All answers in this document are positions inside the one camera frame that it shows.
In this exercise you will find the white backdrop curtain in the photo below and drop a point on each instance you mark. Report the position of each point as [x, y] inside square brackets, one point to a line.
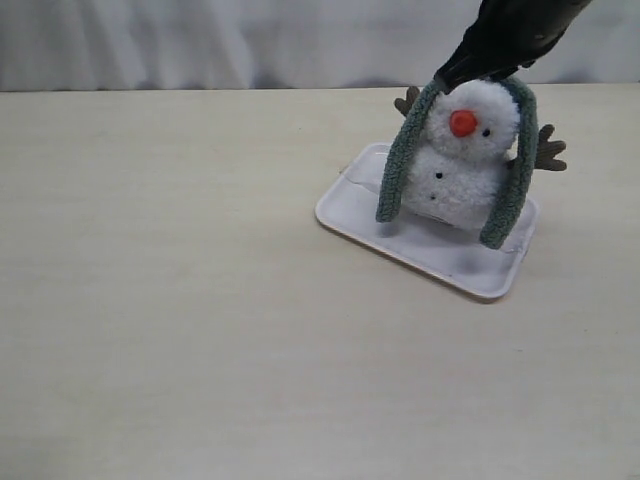
[123, 45]

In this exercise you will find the white plush snowman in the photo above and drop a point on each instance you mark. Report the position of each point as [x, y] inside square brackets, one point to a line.
[460, 160]

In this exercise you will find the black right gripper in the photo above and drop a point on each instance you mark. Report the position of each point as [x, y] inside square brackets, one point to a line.
[506, 36]

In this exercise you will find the green knitted scarf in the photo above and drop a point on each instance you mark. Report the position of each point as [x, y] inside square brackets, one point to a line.
[400, 160]

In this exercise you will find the white rectangular plastic tray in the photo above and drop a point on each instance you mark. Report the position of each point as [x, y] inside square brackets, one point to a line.
[451, 256]

